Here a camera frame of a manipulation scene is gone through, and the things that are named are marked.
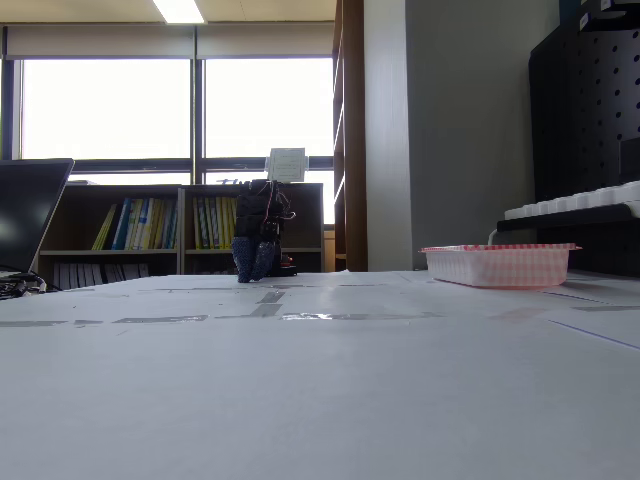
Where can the white paper sign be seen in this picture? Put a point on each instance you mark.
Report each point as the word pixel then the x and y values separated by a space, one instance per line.
pixel 287 164

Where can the beige roller blind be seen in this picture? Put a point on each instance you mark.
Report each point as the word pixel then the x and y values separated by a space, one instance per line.
pixel 150 42

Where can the black pegboard panel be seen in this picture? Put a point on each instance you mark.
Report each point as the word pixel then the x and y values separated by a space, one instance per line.
pixel 580 110

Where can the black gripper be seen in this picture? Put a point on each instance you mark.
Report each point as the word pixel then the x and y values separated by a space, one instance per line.
pixel 253 239

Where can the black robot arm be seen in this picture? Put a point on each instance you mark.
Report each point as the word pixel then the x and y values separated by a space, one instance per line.
pixel 285 235

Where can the red checkered basket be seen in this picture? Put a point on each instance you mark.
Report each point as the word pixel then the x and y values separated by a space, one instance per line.
pixel 500 265

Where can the ceiling light panel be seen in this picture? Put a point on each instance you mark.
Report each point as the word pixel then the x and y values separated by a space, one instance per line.
pixel 178 10

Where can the black laptop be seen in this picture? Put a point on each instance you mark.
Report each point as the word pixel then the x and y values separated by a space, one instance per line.
pixel 27 210

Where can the white power strip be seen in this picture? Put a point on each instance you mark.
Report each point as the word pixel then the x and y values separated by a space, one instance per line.
pixel 575 200

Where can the leaning yellow book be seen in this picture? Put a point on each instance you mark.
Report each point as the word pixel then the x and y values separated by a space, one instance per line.
pixel 104 229

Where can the white paper table cover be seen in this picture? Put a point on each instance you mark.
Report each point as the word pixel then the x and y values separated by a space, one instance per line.
pixel 320 380

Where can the dark grey device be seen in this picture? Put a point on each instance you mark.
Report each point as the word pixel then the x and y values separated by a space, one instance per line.
pixel 631 160

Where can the low wooden bookshelf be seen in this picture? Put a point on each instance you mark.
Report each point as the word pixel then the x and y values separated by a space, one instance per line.
pixel 307 220
pixel 75 220

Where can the black desk shelf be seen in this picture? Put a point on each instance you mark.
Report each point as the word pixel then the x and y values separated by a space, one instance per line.
pixel 590 240

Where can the row of white binders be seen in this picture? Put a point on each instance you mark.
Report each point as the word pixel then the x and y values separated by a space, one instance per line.
pixel 100 274

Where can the dark storage box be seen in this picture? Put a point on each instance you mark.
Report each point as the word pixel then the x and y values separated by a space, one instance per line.
pixel 595 10

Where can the tall brown wooden shelf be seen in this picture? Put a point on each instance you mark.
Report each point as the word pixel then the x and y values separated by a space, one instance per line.
pixel 352 135

